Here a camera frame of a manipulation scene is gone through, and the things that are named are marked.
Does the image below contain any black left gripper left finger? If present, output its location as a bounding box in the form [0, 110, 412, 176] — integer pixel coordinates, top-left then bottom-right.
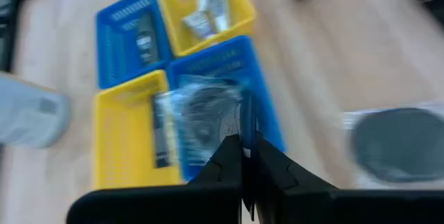
[187, 134, 243, 224]

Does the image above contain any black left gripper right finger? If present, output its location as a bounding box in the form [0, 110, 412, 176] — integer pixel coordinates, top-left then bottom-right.
[255, 133, 337, 224]

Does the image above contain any bagged black cable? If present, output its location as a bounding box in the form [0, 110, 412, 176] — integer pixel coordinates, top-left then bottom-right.
[154, 74, 253, 166]

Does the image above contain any black round pad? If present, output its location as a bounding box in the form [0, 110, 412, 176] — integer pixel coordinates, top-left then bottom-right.
[341, 101, 444, 191]

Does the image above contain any white and purple toothpaste tube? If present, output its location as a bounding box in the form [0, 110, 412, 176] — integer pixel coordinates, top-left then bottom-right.
[180, 10, 216, 41]

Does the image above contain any dark grey squeeze bottle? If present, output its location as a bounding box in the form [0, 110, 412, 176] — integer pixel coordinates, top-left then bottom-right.
[135, 12, 161, 66]

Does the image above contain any yellow plastic basket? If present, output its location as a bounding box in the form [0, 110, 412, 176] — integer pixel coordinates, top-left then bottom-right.
[92, 69, 183, 191]
[155, 0, 257, 58]

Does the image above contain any blue plastic basket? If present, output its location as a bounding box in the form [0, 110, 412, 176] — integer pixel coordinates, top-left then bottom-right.
[165, 35, 287, 183]
[95, 0, 173, 90]

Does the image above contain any white wipes canister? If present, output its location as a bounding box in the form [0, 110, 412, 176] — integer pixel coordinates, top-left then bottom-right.
[0, 73, 72, 150]

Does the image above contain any black metal table frame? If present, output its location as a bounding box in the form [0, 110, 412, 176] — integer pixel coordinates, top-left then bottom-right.
[0, 0, 72, 74]

